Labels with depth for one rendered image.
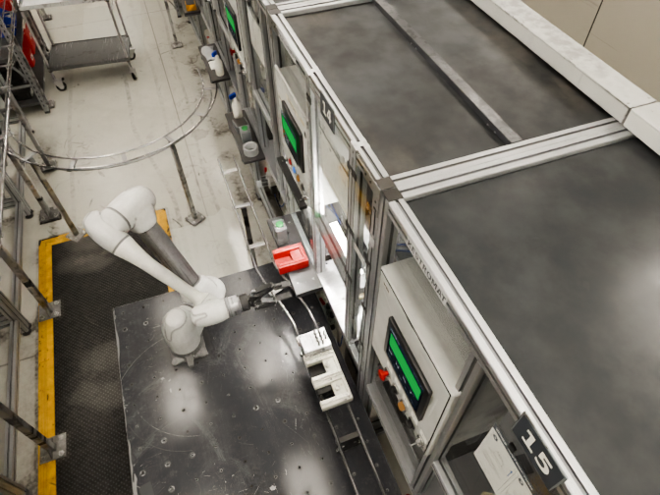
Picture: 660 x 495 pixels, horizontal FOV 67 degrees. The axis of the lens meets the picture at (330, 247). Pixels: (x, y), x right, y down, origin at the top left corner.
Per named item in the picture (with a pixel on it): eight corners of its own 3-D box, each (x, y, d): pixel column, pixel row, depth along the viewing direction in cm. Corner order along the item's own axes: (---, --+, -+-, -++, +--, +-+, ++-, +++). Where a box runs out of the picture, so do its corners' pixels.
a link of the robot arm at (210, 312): (223, 296, 209) (223, 295, 222) (186, 307, 205) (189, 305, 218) (230, 320, 209) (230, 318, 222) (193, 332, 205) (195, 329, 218)
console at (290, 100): (277, 152, 242) (268, 66, 206) (332, 138, 248) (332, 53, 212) (304, 210, 217) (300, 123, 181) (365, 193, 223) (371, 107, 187)
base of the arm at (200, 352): (173, 374, 242) (170, 369, 238) (166, 337, 255) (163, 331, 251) (210, 362, 246) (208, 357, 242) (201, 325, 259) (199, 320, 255)
